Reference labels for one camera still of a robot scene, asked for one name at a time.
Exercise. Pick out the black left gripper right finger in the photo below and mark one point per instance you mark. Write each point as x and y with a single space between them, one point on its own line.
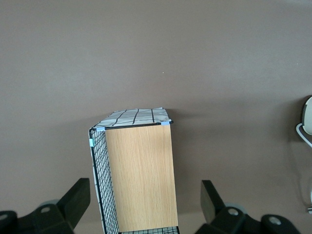
212 207

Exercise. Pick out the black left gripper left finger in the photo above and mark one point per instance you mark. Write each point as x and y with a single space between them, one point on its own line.
70 207

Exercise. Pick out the light wooden shelf board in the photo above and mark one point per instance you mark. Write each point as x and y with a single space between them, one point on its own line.
141 175

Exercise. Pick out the brown table cover mat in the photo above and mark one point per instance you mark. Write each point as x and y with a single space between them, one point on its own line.
156 48

